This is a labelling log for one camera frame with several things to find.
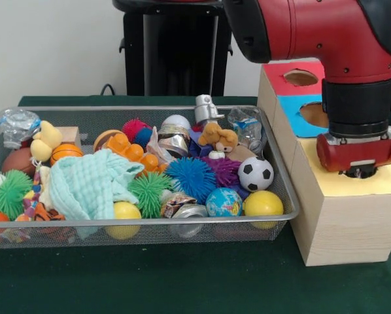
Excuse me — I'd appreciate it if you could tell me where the orange bumpy toy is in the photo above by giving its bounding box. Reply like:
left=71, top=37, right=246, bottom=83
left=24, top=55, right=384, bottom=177
left=106, top=133, right=169, bottom=173

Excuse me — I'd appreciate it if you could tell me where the blue spiky ball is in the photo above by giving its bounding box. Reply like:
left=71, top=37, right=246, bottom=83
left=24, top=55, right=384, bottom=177
left=165, top=156, right=217, bottom=203

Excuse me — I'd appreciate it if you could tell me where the green spiky ball with eyes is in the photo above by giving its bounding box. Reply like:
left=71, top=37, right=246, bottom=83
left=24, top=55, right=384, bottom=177
left=0, top=169, right=33, bottom=221

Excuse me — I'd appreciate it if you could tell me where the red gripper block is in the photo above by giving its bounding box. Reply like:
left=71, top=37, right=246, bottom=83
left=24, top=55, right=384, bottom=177
left=316, top=129, right=391, bottom=179

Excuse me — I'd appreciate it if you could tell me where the clear mesh bin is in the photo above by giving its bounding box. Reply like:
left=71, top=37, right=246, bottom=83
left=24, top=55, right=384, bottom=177
left=0, top=105, right=299, bottom=248

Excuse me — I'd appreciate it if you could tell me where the silver toy robot figure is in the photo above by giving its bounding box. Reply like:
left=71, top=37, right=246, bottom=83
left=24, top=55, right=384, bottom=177
left=194, top=94, right=225, bottom=128

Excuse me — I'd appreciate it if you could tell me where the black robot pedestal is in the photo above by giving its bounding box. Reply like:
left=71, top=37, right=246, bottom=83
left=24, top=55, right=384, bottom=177
left=112, top=0, right=234, bottom=97

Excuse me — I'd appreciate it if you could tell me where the black and white soccer ball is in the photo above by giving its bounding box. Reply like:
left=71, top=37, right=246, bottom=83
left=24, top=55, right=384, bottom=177
left=238, top=156, right=275, bottom=192

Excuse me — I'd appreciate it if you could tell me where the yellow ball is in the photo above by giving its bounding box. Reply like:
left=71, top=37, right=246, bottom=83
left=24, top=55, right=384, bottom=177
left=105, top=201, right=143, bottom=240
left=243, top=190, right=284, bottom=230

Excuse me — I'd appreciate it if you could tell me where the dark green table cloth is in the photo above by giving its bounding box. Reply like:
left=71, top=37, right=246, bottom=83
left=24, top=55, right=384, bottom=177
left=0, top=96, right=391, bottom=314

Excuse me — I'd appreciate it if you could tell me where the wooden box with three holes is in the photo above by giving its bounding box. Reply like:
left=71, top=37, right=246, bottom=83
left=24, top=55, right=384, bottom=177
left=256, top=61, right=391, bottom=267

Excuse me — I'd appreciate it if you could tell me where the brown plush teddy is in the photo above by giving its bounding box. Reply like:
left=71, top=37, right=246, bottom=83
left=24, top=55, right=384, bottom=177
left=197, top=122, right=239, bottom=153

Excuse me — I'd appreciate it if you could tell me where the small globe ball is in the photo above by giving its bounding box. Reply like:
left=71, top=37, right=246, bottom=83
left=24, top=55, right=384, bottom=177
left=205, top=187, right=243, bottom=218

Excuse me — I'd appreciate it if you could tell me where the mint green cloth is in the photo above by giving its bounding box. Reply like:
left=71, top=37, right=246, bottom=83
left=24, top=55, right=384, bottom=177
left=48, top=148, right=145, bottom=237

